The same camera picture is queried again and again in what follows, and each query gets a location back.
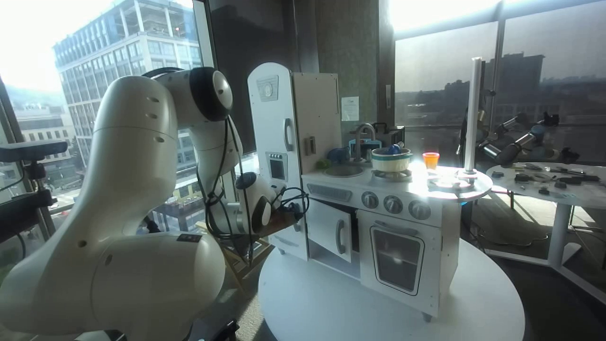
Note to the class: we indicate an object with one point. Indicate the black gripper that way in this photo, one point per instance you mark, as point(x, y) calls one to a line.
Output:
point(286, 219)

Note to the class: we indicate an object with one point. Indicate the white door with ice dispenser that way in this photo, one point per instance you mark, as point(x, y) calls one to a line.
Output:
point(271, 114)

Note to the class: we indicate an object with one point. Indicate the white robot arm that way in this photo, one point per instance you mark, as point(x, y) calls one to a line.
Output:
point(125, 190)

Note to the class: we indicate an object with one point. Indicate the white oven door with window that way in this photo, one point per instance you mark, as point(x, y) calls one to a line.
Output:
point(398, 258)

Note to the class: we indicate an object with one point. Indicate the green round toy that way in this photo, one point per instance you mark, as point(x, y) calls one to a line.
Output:
point(322, 164)

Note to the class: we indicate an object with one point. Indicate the blue round toy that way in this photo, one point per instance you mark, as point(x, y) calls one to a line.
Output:
point(337, 156)

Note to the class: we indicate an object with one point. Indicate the grey round oven knob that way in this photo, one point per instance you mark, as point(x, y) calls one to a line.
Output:
point(369, 200)
point(419, 209)
point(392, 204)

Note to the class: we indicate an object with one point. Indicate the grey toy faucet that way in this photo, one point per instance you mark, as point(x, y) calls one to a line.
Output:
point(364, 130)

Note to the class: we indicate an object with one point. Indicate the white toy cooking pot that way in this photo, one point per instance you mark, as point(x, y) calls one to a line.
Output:
point(390, 162)

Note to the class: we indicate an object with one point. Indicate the white toy kitchen body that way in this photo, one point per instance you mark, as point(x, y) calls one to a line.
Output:
point(404, 190)

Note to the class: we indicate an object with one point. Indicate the white paper note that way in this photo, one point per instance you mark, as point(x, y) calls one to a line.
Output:
point(351, 109)

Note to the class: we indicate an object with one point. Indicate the orange toy cup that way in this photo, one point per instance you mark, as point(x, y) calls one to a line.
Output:
point(430, 160)

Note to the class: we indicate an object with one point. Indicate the white upright pole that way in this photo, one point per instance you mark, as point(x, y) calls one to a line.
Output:
point(474, 114)

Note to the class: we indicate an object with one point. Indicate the white side table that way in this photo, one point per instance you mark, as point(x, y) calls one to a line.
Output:
point(568, 190)

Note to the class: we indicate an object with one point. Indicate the black camera stand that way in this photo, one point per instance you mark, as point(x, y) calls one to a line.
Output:
point(25, 202)

